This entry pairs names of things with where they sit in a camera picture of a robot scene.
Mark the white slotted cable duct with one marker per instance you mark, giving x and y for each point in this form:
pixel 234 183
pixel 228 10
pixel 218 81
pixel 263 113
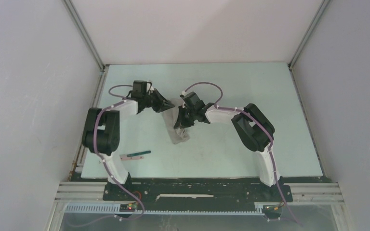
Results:
pixel 117 209

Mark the right aluminium frame post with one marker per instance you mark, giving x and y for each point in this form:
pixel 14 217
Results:
pixel 309 32

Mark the aluminium frame post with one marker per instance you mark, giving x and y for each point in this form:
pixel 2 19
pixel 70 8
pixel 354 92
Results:
pixel 309 32
pixel 75 17

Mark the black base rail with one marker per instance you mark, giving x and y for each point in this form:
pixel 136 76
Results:
pixel 199 194

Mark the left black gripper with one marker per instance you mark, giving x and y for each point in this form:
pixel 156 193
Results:
pixel 163 104

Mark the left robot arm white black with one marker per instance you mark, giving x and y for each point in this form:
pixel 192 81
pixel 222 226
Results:
pixel 101 134

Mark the left aluminium frame post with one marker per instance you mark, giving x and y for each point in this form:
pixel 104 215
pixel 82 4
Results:
pixel 75 17

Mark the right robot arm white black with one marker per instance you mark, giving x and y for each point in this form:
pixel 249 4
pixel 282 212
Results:
pixel 254 130

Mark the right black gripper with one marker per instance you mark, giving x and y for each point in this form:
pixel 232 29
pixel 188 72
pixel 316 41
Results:
pixel 180 122

